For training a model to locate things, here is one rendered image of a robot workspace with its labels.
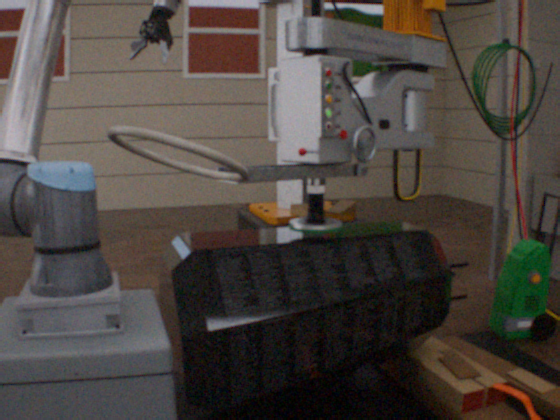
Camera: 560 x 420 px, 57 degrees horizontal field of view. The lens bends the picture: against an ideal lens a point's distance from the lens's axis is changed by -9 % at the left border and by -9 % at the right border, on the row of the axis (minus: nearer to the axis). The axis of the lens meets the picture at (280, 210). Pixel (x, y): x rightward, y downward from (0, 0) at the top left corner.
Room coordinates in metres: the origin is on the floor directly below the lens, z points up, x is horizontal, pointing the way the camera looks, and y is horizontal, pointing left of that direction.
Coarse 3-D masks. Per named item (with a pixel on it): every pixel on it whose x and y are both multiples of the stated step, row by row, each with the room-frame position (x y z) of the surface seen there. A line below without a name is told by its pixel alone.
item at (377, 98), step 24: (384, 72) 2.61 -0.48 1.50; (408, 72) 2.56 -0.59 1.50; (360, 96) 2.48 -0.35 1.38; (384, 96) 2.43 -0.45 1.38; (360, 120) 2.31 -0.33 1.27; (384, 120) 2.42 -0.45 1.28; (384, 144) 2.43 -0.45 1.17; (408, 144) 2.56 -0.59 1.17; (432, 144) 2.70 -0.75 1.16; (360, 168) 2.34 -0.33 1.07
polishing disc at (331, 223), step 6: (294, 222) 2.26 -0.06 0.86; (300, 222) 2.26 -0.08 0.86; (306, 222) 2.25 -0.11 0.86; (324, 222) 2.25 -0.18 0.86; (330, 222) 2.25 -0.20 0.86; (336, 222) 2.25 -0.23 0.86; (300, 228) 2.19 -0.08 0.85; (306, 228) 2.18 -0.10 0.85; (312, 228) 2.17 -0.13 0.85; (318, 228) 2.17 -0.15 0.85; (324, 228) 2.17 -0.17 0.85; (330, 228) 2.18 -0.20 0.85
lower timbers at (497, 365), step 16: (464, 352) 2.63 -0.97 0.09; (480, 352) 2.61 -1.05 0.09; (384, 368) 2.62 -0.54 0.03; (400, 368) 2.46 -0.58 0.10; (496, 368) 2.41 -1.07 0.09; (512, 368) 2.39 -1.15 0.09; (400, 384) 2.45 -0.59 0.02; (416, 384) 2.31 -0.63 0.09; (512, 384) 2.24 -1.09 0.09; (432, 400) 2.17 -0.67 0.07; (544, 400) 2.05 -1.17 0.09; (448, 416) 2.03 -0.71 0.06; (464, 416) 1.95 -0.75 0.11; (480, 416) 1.93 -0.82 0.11; (496, 416) 1.92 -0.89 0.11; (512, 416) 1.91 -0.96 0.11
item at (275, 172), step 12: (216, 168) 2.00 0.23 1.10; (252, 168) 2.11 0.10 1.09; (264, 168) 2.00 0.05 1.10; (276, 168) 2.04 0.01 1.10; (288, 168) 2.08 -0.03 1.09; (300, 168) 2.13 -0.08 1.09; (312, 168) 2.17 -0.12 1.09; (324, 168) 2.22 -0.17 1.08; (336, 168) 2.26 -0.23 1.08; (348, 168) 2.32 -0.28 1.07; (216, 180) 2.00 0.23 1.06; (252, 180) 1.96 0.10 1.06; (264, 180) 2.00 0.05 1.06; (276, 180) 2.04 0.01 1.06; (288, 180) 2.09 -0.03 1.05
